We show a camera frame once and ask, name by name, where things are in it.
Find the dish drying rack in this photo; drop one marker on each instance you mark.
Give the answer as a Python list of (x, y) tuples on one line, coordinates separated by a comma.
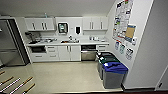
[(48, 40)]

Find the white drawer below microwave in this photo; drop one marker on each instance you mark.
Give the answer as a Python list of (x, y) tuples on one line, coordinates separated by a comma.
[(38, 57)]

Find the blue bottle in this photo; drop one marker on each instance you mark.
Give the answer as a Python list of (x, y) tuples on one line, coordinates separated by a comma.
[(46, 15)]

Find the black trash bin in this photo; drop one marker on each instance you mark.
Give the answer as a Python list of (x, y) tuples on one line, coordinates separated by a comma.
[(107, 61)]

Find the stainless steel dishwasher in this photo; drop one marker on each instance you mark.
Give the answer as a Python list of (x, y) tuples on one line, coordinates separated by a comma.
[(88, 53)]

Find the stainless steel fridge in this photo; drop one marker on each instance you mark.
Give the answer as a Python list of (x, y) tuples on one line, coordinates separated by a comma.
[(11, 41)]

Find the tan paper wall notice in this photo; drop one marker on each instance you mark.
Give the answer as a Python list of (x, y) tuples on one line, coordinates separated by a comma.
[(130, 32)]

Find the chrome sink faucet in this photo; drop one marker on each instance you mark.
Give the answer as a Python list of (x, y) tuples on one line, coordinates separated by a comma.
[(70, 37)]

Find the built-in black microwave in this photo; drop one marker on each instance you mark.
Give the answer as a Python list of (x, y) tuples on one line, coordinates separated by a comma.
[(37, 49)]

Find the white cabinet drawer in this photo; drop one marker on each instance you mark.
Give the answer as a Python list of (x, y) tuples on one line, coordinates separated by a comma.
[(52, 57), (101, 47), (52, 51), (51, 47)]

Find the steel paper towel dispenser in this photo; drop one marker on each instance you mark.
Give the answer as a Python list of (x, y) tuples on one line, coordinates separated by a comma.
[(62, 27)]

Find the dark grey trash bin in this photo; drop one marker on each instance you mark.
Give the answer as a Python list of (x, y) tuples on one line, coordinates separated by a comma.
[(102, 54)]

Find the small white wall notice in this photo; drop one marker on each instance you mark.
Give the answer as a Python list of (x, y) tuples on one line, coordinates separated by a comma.
[(129, 53)]

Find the blue-green trash bin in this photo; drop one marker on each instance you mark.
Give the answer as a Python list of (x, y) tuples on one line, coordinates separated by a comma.
[(115, 76)]

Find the black coffee maker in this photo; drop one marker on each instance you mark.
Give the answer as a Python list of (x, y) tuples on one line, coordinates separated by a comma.
[(32, 37)]

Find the white lower cabinet door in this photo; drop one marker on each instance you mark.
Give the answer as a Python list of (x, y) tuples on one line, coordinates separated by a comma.
[(64, 53), (75, 52)]

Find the large colourful wall poster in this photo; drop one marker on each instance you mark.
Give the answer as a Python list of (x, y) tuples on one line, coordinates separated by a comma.
[(122, 18)]

